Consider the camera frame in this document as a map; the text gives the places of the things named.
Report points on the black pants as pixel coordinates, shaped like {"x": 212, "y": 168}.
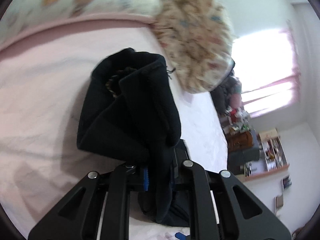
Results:
{"x": 132, "y": 112}

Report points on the dark grey cabinet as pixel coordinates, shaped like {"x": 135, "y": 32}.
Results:
{"x": 243, "y": 158}

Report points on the wooden chair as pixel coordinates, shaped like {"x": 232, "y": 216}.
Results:
{"x": 240, "y": 140}

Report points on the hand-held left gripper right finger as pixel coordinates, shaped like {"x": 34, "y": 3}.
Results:
{"x": 200, "y": 192}

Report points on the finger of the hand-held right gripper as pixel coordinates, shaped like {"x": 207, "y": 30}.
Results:
{"x": 180, "y": 236}

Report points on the pile of dark clothes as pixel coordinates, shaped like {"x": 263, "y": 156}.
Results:
{"x": 226, "y": 92}

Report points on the pink bed sheet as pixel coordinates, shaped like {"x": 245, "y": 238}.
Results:
{"x": 45, "y": 92}

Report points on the window with pink curtain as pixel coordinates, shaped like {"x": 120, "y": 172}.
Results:
{"x": 265, "y": 72}

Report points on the folded bear print comforter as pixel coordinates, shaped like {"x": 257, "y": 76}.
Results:
{"x": 197, "y": 37}

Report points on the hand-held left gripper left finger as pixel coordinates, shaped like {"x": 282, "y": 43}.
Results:
{"x": 146, "y": 180}

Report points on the bookshelf with books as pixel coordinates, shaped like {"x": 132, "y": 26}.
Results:
{"x": 273, "y": 151}

